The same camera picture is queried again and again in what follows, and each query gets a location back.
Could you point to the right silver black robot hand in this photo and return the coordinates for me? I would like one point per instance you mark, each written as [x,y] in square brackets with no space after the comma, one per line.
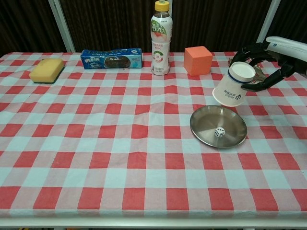
[287,51]

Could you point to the white paper cup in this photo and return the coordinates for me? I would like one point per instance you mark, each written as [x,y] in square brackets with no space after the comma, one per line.
[231,91]

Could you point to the small white die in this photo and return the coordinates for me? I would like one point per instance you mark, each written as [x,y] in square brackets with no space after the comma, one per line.
[219,133]

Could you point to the round metal plate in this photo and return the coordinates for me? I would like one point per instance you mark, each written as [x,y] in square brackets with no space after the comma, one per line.
[206,124]

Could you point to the dark curtain screen panel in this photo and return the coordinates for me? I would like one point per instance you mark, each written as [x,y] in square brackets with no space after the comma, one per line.
[24,24]
[211,24]
[292,19]
[108,24]

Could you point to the shiny foil snack pack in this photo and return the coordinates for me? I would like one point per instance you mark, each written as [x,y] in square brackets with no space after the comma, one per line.
[260,76]

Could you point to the orange cube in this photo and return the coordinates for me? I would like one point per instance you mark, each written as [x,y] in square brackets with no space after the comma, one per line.
[197,61]

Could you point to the yellow capped drink bottle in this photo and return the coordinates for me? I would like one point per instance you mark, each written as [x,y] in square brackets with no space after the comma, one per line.
[161,48]

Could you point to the blue cookie box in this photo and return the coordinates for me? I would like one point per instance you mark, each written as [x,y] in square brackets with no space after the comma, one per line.
[110,60]

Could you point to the red white checkered tablecloth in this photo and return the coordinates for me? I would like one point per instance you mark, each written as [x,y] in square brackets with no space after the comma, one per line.
[120,143]

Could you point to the yellow sponge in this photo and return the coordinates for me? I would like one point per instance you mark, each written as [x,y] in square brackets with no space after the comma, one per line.
[46,71]

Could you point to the white screen frame post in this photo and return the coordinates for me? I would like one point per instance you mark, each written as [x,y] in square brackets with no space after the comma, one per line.
[268,21]
[61,24]

